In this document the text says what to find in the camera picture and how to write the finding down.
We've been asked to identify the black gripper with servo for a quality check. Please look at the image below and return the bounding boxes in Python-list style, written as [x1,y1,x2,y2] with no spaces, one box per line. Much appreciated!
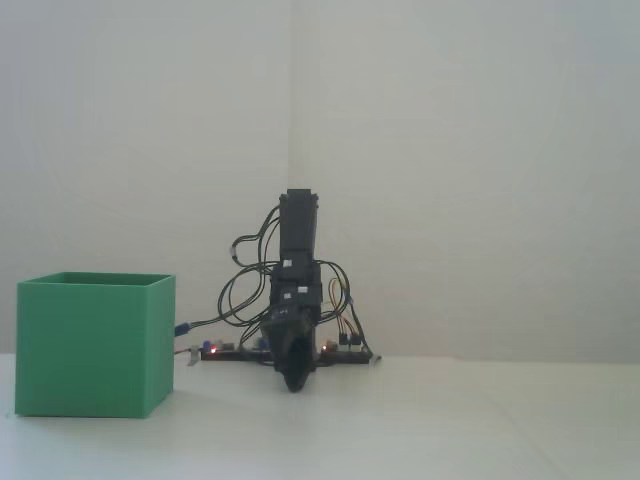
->
[264,249,322,394]

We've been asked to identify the green open-top plastic bin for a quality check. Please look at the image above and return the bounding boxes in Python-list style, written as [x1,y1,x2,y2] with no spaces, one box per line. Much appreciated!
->
[14,271,177,419]

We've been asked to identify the circuit board with white connectors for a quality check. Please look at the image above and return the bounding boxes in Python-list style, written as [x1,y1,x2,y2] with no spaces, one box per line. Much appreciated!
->
[319,339,371,359]

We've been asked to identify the black mounting plate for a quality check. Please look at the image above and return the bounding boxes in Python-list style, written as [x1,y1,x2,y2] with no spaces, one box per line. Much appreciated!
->
[199,349,374,365]

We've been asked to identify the blue controller circuit board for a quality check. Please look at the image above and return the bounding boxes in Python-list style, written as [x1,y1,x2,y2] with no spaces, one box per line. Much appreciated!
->
[202,337,275,357]

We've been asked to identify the coloured jumper wire bundle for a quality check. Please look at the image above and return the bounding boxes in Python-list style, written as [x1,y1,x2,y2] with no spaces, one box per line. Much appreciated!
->
[322,277,371,351]

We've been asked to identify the black cable with blue connector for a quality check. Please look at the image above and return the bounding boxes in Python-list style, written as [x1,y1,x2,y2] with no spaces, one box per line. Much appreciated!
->
[173,309,271,339]

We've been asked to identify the black servo cable loops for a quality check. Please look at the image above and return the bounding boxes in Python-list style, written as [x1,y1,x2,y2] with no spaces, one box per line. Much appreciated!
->
[217,202,354,351]

